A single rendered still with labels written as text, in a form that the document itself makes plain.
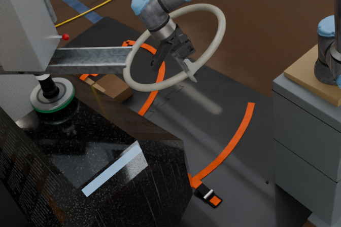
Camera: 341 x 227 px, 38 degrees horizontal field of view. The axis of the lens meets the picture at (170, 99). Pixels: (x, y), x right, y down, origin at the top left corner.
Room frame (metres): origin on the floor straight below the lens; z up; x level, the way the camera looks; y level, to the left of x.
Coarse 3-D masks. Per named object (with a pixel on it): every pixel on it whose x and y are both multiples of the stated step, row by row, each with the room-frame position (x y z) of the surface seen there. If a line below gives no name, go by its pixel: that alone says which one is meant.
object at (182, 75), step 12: (180, 12) 1.81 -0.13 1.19; (216, 12) 1.63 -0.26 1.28; (144, 36) 1.78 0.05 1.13; (216, 36) 1.47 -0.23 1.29; (132, 48) 1.73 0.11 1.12; (216, 48) 1.43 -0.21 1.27; (204, 60) 1.39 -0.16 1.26; (180, 72) 1.38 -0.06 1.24; (132, 84) 1.47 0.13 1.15; (144, 84) 1.43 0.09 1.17; (156, 84) 1.39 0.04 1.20; (168, 84) 1.36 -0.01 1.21
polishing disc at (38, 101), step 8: (56, 80) 1.91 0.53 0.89; (64, 80) 1.90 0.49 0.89; (40, 88) 1.88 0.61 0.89; (64, 88) 1.84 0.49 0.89; (72, 88) 1.83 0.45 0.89; (32, 96) 1.84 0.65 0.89; (40, 96) 1.82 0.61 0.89; (56, 96) 1.80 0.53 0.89; (64, 96) 1.78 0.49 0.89; (32, 104) 1.78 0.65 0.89; (40, 104) 1.77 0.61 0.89; (48, 104) 1.75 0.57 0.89; (56, 104) 1.74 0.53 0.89
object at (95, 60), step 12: (60, 48) 1.85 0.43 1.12; (72, 48) 1.82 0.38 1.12; (84, 48) 1.80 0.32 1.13; (96, 48) 1.78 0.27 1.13; (108, 48) 1.76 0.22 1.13; (120, 48) 1.74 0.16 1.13; (60, 60) 1.81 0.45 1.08; (72, 60) 1.79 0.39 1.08; (84, 60) 1.77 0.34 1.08; (96, 60) 1.75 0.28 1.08; (108, 60) 1.73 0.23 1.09; (120, 60) 1.71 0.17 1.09; (0, 72) 1.83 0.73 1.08; (12, 72) 1.81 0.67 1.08; (24, 72) 1.79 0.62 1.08; (36, 72) 1.77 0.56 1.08; (48, 72) 1.75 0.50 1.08; (60, 72) 1.72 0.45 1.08; (72, 72) 1.71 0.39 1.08; (84, 72) 1.68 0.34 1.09; (96, 72) 1.66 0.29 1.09; (108, 72) 1.65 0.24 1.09; (120, 72) 1.63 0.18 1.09
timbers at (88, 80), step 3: (87, 78) 2.66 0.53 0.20; (87, 81) 2.63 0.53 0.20; (90, 81) 2.62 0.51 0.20; (93, 81) 2.62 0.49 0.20; (90, 84) 2.59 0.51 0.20; (93, 84) 2.60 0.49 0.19; (96, 84) 2.58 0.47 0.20; (96, 87) 2.55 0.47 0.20; (99, 87) 2.54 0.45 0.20; (102, 87) 2.54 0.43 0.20; (99, 90) 2.51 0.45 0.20; (102, 90) 2.50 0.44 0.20; (105, 90) 2.50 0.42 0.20; (105, 93) 2.49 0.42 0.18
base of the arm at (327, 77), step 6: (318, 60) 1.55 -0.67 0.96; (318, 66) 1.53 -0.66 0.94; (324, 66) 1.50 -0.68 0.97; (318, 72) 1.51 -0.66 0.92; (324, 72) 1.49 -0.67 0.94; (330, 72) 1.47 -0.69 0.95; (318, 78) 1.50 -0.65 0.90; (324, 78) 1.48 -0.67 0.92; (330, 78) 1.46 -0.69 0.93; (330, 84) 1.45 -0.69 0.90; (336, 84) 1.44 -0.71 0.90
